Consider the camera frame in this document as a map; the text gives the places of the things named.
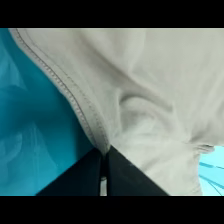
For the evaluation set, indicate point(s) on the brown shirt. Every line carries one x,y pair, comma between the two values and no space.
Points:
156,83

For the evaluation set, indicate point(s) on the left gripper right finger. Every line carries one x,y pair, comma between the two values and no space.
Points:
130,180

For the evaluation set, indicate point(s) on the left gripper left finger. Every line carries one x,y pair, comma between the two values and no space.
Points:
80,180

